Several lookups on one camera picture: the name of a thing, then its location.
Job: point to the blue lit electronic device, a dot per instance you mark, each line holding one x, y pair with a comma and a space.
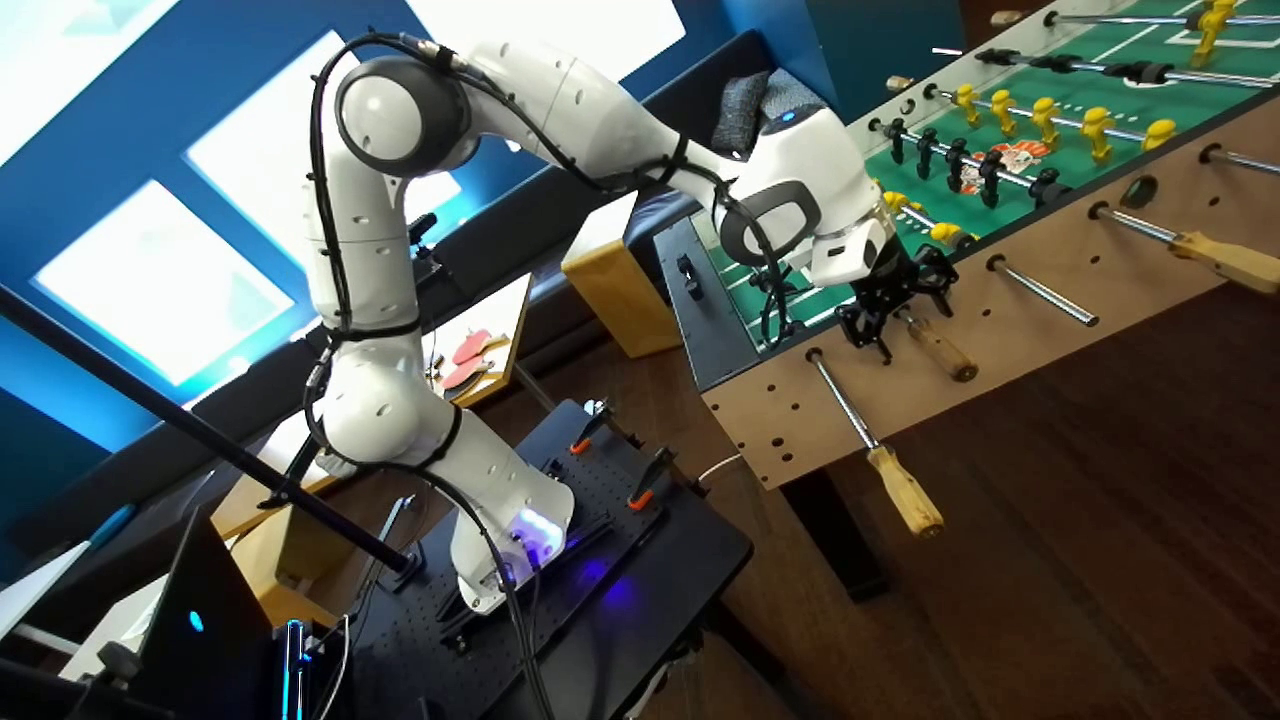
296, 675

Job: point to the dark sofa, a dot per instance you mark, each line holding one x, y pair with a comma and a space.
535, 228

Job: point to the yellow wooden box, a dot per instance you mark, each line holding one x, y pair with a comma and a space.
620, 300

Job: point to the foosball rod three black players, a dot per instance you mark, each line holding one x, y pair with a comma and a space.
1145, 75

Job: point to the beige small table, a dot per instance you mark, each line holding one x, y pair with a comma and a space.
501, 323

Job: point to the black metal pole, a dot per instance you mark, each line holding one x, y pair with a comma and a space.
202, 429

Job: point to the red table tennis paddle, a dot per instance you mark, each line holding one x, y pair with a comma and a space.
475, 348
460, 376

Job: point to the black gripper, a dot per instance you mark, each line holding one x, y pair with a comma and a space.
898, 286

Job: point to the foosball rod two yellow players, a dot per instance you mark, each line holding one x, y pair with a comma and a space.
1208, 34

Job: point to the foosball rod five yellow players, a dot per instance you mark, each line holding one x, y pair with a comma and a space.
1096, 125

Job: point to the wooden foosball table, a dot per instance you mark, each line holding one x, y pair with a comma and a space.
1067, 344

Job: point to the black robot mounting cart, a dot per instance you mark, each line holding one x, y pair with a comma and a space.
665, 586

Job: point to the foosball rod five black players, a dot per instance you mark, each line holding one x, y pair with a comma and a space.
1226, 257

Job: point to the black laptop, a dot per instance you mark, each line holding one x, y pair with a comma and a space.
214, 653

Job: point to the grey cushion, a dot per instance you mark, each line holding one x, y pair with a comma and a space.
742, 104
797, 90

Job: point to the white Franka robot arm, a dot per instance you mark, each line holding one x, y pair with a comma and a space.
385, 400

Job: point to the foosball rod three yellow players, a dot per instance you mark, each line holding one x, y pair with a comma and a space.
1054, 297

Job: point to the black office chair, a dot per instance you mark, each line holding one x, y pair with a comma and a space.
424, 228

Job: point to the foosball rod black goalie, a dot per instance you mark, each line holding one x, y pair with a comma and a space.
905, 490

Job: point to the light grey wrist camera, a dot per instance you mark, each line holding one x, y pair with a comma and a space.
845, 260

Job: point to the tan cardboard box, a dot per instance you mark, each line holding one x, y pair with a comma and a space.
285, 561

